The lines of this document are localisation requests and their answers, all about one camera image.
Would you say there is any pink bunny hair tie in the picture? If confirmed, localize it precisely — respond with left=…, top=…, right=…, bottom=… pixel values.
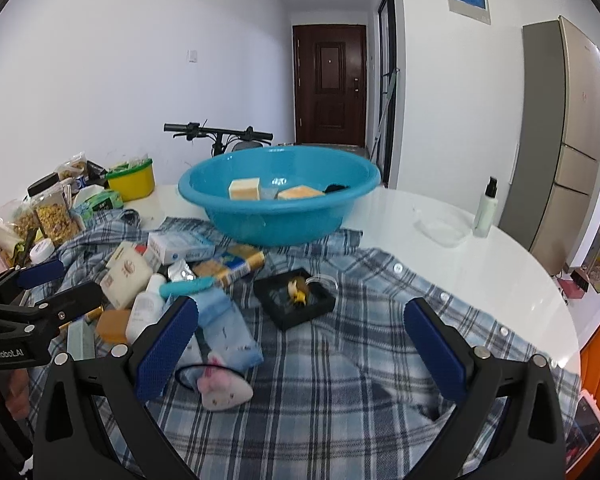
left=173, top=351, right=256, bottom=412

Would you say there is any cream printed box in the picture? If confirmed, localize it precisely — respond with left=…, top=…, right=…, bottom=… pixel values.
left=228, top=178, right=261, bottom=200

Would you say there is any orange topped white box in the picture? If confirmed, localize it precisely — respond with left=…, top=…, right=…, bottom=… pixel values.
left=276, top=185, right=325, bottom=200

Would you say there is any black scrunchie pink bow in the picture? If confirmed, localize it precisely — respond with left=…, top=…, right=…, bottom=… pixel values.
left=324, top=184, right=349, bottom=194

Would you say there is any grey blue case box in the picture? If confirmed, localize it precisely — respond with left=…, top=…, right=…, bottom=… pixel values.
left=259, top=185, right=279, bottom=200

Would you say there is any person left hand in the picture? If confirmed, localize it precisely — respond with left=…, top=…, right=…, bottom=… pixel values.
left=2, top=370, right=30, bottom=420

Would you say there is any clear jar of nuts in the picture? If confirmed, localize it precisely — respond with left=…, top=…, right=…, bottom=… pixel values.
left=28, top=172, right=80, bottom=247

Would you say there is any white red cream box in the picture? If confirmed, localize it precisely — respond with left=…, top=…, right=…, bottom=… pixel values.
left=100, top=240, right=154, bottom=310

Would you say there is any green tissue pack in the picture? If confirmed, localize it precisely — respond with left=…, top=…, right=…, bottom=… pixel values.
left=83, top=190, right=123, bottom=212

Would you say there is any white blue raison box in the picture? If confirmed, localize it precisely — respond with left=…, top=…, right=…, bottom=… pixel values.
left=148, top=231, right=215, bottom=266

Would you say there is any yellow green-rimmed container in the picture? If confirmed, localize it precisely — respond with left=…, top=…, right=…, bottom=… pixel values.
left=105, top=157, right=155, bottom=203

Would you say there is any blue tissue pack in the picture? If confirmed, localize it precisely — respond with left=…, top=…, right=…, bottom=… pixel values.
left=190, top=287, right=264, bottom=372

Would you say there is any gold blue box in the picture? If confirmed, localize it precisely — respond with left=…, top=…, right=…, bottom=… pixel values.
left=193, top=245, right=265, bottom=288

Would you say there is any blue plastic basin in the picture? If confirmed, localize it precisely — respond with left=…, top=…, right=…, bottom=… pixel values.
left=178, top=145, right=380, bottom=247

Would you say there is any clear plastic lid tray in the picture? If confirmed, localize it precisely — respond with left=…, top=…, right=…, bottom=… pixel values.
left=414, top=210, right=471, bottom=248

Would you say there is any blue plaid shirt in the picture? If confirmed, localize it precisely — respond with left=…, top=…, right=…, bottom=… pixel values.
left=32, top=230, right=580, bottom=479

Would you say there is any white pump lotion bottle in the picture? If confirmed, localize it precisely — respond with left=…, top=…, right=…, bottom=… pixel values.
left=472, top=177, right=498, bottom=238

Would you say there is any black bicycle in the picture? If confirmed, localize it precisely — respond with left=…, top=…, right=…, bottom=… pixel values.
left=163, top=122, right=274, bottom=156

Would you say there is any grey beige refrigerator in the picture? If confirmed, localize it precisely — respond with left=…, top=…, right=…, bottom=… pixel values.
left=500, top=16, right=600, bottom=275

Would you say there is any dark brown door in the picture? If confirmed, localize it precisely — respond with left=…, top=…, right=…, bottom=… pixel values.
left=292, top=24, right=367, bottom=148

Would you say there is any black frame with doll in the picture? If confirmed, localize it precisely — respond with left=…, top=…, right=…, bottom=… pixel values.
left=253, top=268, right=339, bottom=332

